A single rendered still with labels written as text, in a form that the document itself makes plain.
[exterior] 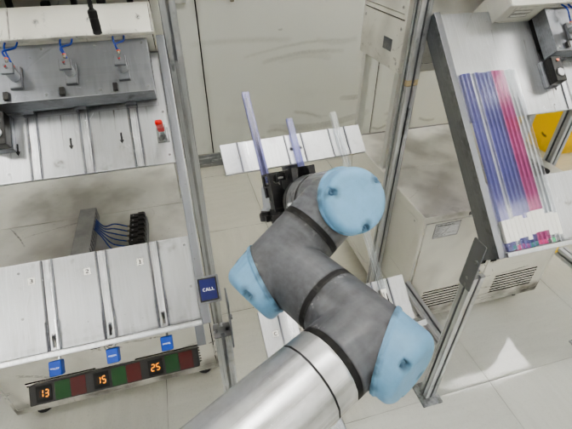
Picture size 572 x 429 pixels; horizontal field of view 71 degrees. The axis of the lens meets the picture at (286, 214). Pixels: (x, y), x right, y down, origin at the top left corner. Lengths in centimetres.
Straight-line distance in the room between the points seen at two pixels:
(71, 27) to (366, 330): 93
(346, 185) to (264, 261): 12
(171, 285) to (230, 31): 194
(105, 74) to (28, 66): 16
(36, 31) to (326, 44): 202
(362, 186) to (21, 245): 122
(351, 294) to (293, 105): 253
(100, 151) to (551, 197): 118
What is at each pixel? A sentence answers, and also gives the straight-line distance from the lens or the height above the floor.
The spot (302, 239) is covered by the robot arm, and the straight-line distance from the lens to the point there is 43.
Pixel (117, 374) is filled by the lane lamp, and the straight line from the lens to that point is 98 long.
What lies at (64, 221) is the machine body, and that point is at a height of 62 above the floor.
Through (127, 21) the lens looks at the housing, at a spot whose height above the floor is 124.
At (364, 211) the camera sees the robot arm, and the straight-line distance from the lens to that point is 43.
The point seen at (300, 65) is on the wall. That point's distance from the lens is 279.
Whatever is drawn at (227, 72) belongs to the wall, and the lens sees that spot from 269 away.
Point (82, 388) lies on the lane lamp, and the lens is 100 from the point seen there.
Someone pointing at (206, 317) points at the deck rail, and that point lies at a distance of 92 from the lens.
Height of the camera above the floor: 144
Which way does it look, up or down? 37 degrees down
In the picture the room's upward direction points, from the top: straight up
